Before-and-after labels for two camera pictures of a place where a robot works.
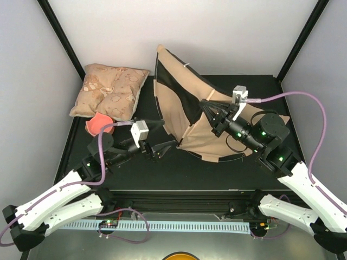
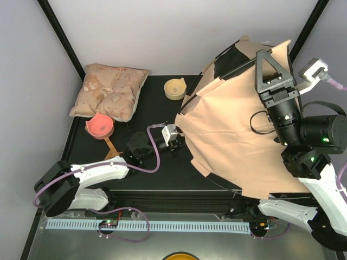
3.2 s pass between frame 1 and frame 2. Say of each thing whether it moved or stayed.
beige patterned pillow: stayed
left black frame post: stayed
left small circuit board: stayed
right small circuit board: stayed
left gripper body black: moved
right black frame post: stayed
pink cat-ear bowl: stayed
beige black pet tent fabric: moved
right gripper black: moved
